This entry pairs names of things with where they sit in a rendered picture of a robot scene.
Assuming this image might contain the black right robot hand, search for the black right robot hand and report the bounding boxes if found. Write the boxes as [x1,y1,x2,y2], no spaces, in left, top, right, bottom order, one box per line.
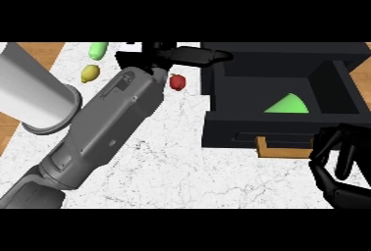
[308,123,371,210]

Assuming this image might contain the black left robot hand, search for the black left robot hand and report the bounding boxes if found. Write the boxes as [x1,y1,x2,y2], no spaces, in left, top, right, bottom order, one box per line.
[114,42,235,72]

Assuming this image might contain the black open drawer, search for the black open drawer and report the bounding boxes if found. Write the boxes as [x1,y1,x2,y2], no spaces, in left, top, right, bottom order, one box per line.
[201,60,371,123]

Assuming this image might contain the black drawer front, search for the black drawer front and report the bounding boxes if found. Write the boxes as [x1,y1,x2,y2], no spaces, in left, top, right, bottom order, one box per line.
[201,111,342,150]

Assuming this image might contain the red bell pepper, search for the red bell pepper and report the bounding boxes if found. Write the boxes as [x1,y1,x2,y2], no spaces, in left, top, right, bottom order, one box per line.
[169,74,188,92]

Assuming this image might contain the green cucumber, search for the green cucumber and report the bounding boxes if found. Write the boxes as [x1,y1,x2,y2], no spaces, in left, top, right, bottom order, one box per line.
[88,42,111,62]

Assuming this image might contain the black cabinet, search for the black cabinet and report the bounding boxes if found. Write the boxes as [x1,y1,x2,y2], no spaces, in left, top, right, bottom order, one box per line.
[200,42,371,78]

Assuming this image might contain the yellow lemon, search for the yellow lemon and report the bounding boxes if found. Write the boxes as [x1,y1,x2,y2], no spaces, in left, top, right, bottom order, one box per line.
[80,64,102,84]

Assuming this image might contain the green wedge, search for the green wedge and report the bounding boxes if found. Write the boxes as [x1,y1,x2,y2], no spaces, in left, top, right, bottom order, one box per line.
[262,92,311,115]

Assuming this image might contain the wooden drawer handle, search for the wooden drawer handle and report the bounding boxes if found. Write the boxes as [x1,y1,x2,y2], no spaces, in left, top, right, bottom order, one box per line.
[256,135,317,160]

